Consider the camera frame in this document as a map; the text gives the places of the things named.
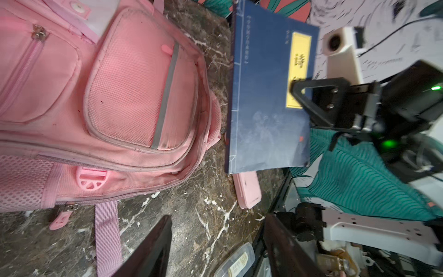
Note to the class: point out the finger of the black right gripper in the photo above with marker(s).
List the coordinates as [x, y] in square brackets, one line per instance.
[321, 99]

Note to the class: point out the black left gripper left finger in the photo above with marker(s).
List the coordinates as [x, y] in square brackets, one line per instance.
[151, 257]

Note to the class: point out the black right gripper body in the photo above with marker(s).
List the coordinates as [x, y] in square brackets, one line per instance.
[411, 101]

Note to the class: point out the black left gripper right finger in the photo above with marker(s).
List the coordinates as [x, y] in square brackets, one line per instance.
[286, 257]

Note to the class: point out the dark blue book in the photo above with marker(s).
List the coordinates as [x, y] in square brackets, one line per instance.
[267, 128]

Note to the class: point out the pink student backpack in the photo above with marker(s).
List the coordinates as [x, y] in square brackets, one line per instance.
[100, 101]

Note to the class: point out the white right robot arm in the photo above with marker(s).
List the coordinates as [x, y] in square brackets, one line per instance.
[414, 239]

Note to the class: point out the clear plastic eraser box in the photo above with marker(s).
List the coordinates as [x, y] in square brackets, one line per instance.
[237, 264]

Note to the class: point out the pink pencil case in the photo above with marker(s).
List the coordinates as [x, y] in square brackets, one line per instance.
[247, 188]

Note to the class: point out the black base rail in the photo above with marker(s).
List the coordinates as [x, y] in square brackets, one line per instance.
[283, 206]

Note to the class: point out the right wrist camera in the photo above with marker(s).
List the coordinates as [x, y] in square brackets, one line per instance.
[340, 48]

